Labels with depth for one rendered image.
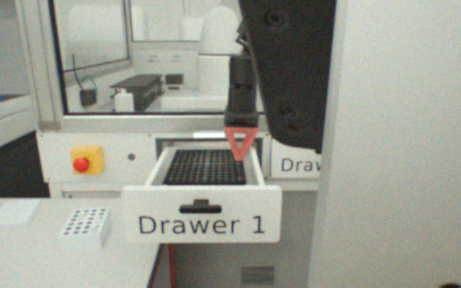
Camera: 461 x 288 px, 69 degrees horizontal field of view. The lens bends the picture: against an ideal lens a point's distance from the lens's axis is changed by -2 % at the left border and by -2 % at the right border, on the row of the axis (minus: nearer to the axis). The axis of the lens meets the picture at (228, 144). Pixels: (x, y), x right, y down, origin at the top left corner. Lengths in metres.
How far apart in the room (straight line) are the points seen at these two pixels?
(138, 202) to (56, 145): 0.45
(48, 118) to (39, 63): 0.14
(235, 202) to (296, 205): 0.44
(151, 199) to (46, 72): 0.50
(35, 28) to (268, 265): 0.93
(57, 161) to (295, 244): 0.74
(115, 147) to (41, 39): 0.33
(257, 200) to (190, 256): 0.53
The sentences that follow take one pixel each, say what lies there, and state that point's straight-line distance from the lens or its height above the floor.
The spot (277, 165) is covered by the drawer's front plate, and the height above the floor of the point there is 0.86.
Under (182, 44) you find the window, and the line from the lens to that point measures 0.91.
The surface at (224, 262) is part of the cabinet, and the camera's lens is 1.12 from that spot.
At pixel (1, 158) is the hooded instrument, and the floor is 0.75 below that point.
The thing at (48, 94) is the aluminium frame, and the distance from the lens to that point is 1.01.
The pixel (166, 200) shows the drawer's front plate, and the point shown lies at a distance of 0.63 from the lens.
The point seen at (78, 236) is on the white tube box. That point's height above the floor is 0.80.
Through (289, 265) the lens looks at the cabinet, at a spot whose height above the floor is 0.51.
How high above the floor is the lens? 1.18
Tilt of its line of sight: 17 degrees down
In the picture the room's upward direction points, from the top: straight up
